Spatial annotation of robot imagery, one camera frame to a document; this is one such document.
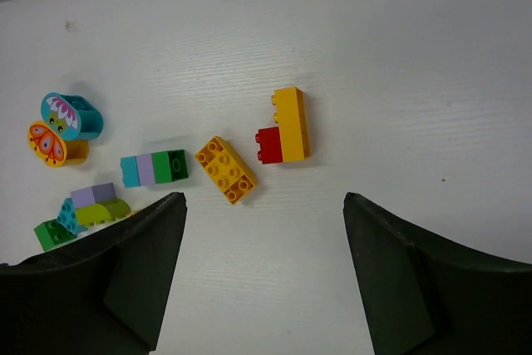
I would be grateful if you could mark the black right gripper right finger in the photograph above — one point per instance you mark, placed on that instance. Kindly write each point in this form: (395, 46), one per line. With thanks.
(425, 294)

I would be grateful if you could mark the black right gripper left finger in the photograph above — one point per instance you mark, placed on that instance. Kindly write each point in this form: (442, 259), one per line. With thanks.
(103, 294)

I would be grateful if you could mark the red small lego brick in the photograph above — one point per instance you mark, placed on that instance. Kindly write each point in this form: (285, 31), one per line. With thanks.
(270, 149)

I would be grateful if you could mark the yellow long lego brick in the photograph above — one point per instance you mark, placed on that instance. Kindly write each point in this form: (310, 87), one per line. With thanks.
(290, 116)

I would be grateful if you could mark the green small lego brick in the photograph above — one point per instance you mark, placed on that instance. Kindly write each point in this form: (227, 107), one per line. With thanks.
(51, 234)

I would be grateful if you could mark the lilac and lime lego stack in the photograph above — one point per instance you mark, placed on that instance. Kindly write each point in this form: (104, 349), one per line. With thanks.
(97, 204)

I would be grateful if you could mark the teal lilac green lego stack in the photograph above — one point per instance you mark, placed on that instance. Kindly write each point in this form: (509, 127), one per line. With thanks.
(157, 168)

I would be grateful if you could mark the orange butterfly lego block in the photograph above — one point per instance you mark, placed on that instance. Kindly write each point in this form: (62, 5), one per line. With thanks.
(52, 149)

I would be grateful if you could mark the orange flat lego plate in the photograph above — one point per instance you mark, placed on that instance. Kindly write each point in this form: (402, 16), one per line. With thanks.
(223, 164)

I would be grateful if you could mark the teal flower lego block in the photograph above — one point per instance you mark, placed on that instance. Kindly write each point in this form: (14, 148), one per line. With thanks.
(72, 117)

